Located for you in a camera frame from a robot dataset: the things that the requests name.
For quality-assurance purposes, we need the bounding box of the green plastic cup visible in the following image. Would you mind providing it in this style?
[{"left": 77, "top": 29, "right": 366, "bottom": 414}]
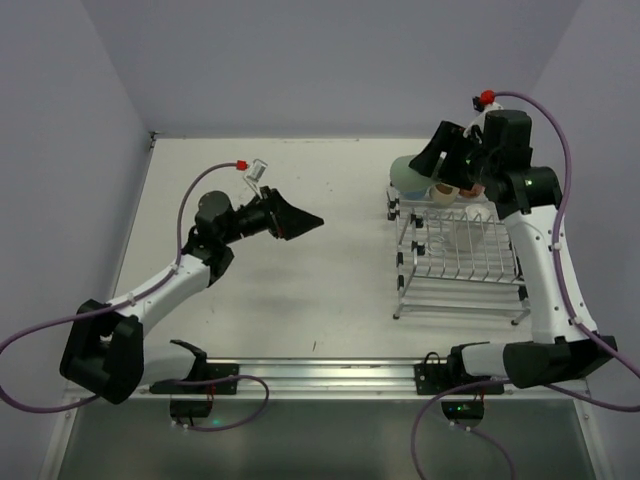
[{"left": 389, "top": 155, "right": 436, "bottom": 194}]

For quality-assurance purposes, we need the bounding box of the white ceramic mug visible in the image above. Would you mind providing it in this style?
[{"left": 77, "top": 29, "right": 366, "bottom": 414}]
[{"left": 465, "top": 204, "right": 494, "bottom": 250}]

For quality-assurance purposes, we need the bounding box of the blue plastic cup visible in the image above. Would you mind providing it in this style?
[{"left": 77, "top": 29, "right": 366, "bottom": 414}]
[{"left": 399, "top": 188, "right": 429, "bottom": 201}]

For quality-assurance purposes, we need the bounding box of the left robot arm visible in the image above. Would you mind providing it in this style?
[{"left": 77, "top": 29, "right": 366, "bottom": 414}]
[{"left": 59, "top": 187, "right": 324, "bottom": 404}]

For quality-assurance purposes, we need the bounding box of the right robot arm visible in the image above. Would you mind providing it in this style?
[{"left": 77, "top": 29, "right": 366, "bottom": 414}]
[{"left": 409, "top": 109, "right": 617, "bottom": 389}]

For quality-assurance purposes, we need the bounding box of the metal dish rack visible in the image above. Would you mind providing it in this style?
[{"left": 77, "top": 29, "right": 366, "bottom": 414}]
[{"left": 386, "top": 186, "right": 530, "bottom": 325}]

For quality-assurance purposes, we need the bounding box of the beige brown cup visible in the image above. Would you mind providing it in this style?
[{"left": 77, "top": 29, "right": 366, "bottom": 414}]
[{"left": 429, "top": 183, "right": 459, "bottom": 207}]

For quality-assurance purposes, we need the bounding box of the pink mug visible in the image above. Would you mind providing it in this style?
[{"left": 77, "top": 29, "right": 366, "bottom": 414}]
[{"left": 459, "top": 184, "right": 485, "bottom": 199}]

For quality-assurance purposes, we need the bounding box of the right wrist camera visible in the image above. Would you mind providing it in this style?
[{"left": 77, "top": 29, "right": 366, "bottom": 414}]
[{"left": 465, "top": 90, "right": 503, "bottom": 135}]

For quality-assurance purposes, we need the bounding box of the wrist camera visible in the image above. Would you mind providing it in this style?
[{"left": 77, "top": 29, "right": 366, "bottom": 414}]
[
  {"left": 465, "top": 90, "right": 503, "bottom": 135},
  {"left": 243, "top": 159, "right": 268, "bottom": 196}
]

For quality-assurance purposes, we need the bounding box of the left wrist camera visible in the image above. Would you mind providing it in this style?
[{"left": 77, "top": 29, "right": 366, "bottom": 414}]
[{"left": 243, "top": 159, "right": 268, "bottom": 196}]

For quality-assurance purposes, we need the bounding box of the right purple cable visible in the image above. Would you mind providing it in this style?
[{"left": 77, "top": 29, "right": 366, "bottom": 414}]
[{"left": 417, "top": 89, "right": 640, "bottom": 480}]

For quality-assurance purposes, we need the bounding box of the aluminium mounting rail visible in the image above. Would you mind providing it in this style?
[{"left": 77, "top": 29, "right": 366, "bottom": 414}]
[{"left": 64, "top": 355, "right": 596, "bottom": 401}]

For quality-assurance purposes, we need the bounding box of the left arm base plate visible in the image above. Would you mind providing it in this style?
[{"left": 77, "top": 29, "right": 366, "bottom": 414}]
[{"left": 149, "top": 362, "right": 240, "bottom": 395}]

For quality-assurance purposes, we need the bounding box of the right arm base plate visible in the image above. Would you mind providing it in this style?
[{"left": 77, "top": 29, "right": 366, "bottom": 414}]
[{"left": 413, "top": 351, "right": 492, "bottom": 395}]

